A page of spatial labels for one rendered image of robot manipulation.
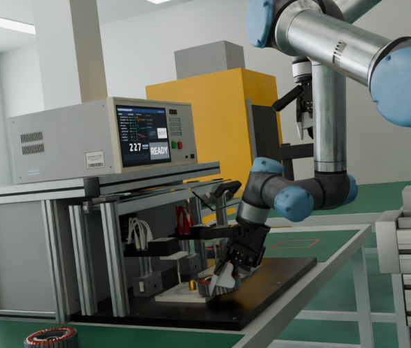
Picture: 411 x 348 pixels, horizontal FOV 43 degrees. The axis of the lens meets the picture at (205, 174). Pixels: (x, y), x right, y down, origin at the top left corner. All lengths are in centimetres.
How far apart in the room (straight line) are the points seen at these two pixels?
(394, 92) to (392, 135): 576
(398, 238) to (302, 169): 592
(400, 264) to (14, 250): 100
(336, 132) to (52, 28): 479
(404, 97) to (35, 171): 110
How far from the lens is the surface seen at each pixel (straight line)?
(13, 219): 151
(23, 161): 164
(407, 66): 82
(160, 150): 158
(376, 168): 664
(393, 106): 84
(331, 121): 122
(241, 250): 129
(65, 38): 566
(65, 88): 561
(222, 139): 517
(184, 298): 138
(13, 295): 156
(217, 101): 521
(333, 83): 122
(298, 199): 115
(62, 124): 153
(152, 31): 788
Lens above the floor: 113
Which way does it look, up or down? 2 degrees down
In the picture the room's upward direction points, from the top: 6 degrees counter-clockwise
